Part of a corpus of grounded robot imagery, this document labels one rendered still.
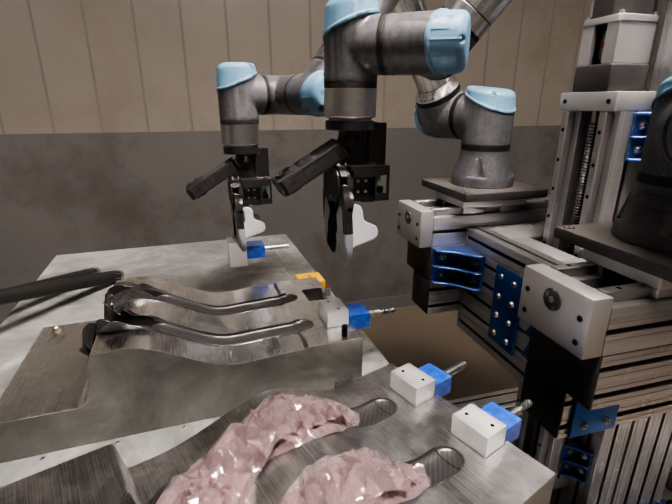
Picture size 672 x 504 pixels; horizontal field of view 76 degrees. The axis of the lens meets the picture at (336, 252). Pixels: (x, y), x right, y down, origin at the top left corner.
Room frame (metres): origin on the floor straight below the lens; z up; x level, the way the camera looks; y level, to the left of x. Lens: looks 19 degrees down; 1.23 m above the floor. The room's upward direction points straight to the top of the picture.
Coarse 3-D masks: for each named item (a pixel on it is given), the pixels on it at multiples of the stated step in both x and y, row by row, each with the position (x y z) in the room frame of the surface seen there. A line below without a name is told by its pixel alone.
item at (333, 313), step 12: (324, 300) 0.67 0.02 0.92; (336, 300) 0.67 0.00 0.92; (324, 312) 0.64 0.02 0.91; (336, 312) 0.62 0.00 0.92; (348, 312) 0.63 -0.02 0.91; (360, 312) 0.65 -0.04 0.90; (372, 312) 0.67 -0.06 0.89; (384, 312) 0.67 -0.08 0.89; (324, 324) 0.64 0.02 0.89; (336, 324) 0.62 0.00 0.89; (348, 324) 0.63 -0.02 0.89; (360, 324) 0.64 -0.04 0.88
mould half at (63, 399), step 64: (192, 320) 0.62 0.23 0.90; (256, 320) 0.66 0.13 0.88; (320, 320) 0.65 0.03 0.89; (64, 384) 0.51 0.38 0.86; (128, 384) 0.48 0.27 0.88; (192, 384) 0.51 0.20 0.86; (256, 384) 0.54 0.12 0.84; (320, 384) 0.57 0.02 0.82; (0, 448) 0.43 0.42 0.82; (64, 448) 0.46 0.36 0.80
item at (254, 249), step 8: (232, 240) 0.88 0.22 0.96; (256, 240) 0.92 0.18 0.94; (232, 248) 0.86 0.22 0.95; (248, 248) 0.87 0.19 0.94; (256, 248) 0.88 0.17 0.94; (264, 248) 0.88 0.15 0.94; (272, 248) 0.90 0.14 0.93; (280, 248) 0.91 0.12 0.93; (288, 248) 0.92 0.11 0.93; (232, 256) 0.86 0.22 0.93; (240, 256) 0.86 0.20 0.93; (248, 256) 0.87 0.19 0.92; (256, 256) 0.88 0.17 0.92; (264, 256) 0.88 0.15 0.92; (232, 264) 0.86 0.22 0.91; (240, 264) 0.86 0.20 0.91
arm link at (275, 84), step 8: (272, 80) 0.90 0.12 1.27; (280, 80) 0.90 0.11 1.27; (272, 88) 0.89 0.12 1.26; (280, 88) 0.88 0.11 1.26; (272, 96) 0.89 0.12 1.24; (280, 96) 0.88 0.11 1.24; (272, 104) 0.90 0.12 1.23; (280, 104) 0.89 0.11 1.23; (264, 112) 0.90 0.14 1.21; (272, 112) 0.91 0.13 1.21; (280, 112) 0.92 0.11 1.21; (288, 112) 0.89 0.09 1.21
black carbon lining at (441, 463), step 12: (360, 408) 0.47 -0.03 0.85; (372, 408) 0.48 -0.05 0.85; (384, 408) 0.47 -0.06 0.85; (396, 408) 0.47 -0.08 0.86; (360, 420) 0.45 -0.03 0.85; (372, 420) 0.45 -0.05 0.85; (420, 456) 0.39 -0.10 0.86; (432, 456) 0.39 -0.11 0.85; (444, 456) 0.39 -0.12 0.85; (456, 456) 0.39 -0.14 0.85; (432, 468) 0.38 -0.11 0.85; (444, 468) 0.38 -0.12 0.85; (456, 468) 0.37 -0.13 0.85; (432, 480) 0.36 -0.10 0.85; (444, 480) 0.35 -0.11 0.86
